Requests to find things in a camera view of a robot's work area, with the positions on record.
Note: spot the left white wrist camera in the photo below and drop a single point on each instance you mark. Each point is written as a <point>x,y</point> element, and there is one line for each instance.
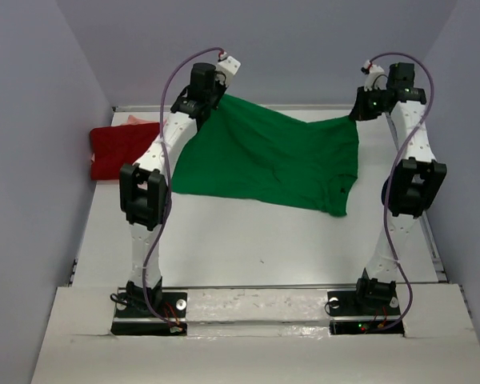
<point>227,67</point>

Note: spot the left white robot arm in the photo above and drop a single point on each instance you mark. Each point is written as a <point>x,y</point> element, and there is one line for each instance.
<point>145,185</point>

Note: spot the red folded t shirt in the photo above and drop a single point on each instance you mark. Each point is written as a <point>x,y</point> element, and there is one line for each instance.
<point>114,146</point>

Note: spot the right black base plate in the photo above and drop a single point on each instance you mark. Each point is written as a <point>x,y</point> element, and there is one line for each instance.
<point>348,316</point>

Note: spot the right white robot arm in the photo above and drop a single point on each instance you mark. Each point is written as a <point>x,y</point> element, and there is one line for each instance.
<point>413,182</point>

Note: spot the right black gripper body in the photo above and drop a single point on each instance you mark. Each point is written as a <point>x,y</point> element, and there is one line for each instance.
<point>371,103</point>

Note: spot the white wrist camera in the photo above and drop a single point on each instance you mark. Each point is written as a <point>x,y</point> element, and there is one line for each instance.
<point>372,73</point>
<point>227,67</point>

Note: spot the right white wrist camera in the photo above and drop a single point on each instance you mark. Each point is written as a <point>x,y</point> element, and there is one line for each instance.
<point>372,73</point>

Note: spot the green t shirt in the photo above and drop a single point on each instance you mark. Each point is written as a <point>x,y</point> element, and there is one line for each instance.
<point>246,151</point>

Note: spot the pink folded t shirt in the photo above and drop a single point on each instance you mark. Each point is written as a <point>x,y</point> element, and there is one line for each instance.
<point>132,120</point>

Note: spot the aluminium table rail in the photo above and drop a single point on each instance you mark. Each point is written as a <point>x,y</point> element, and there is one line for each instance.
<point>156,108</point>

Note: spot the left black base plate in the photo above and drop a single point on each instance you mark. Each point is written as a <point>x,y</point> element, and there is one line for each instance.
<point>133,318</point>

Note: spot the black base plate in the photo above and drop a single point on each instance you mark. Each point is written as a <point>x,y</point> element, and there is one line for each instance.
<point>348,316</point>
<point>133,318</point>

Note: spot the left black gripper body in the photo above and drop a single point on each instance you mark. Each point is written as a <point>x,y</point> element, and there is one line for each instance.
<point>214,94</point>

